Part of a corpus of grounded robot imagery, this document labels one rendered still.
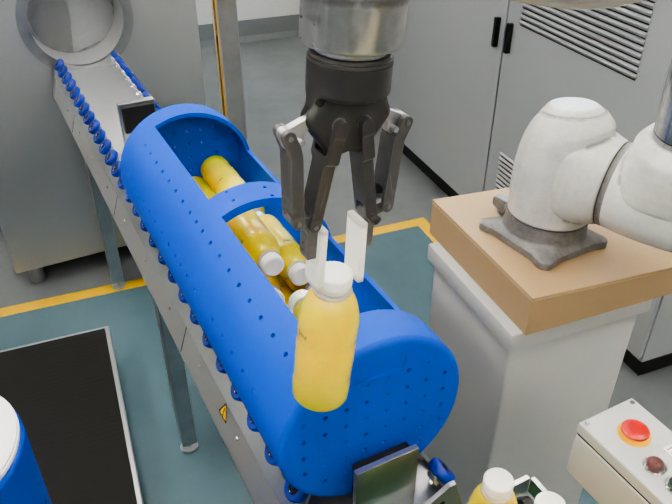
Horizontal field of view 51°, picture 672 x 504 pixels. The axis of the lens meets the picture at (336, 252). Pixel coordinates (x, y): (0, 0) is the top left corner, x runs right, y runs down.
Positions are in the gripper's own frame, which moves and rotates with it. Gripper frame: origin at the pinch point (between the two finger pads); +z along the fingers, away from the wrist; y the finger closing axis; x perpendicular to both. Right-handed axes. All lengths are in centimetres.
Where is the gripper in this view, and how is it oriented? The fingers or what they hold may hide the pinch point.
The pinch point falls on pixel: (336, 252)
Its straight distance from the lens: 70.0
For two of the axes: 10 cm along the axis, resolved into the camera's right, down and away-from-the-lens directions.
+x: 4.7, 4.8, -7.4
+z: -0.6, 8.5, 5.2
